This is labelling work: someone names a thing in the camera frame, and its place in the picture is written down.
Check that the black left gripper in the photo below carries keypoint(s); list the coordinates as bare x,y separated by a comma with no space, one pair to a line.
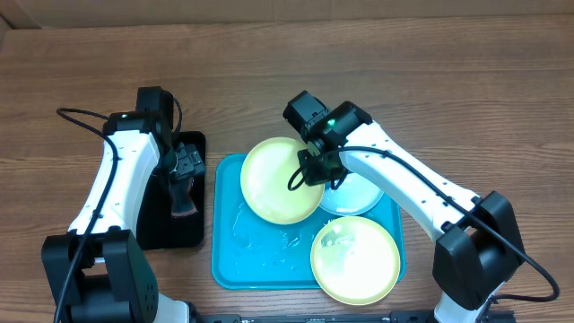
192,161

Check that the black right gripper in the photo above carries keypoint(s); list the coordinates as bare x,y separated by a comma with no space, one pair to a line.
317,174

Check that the orange and green sponge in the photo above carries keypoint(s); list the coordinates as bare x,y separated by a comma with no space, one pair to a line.
182,204

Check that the yellow plate with scribble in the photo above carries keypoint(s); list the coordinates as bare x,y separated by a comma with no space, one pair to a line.
264,180

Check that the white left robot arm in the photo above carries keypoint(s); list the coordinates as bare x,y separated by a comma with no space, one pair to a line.
97,271

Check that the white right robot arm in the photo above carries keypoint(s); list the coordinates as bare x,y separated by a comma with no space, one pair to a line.
477,239

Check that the black rectangular plastic tray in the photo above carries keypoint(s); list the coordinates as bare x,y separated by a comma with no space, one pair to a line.
156,228

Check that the teal plastic serving tray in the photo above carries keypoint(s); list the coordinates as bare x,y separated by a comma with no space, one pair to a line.
251,253

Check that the light blue plate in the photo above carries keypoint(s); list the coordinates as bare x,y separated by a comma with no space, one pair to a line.
353,195

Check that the yellow plate near front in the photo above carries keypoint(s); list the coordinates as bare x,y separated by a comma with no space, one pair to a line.
355,261

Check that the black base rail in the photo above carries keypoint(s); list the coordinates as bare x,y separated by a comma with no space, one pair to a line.
398,316

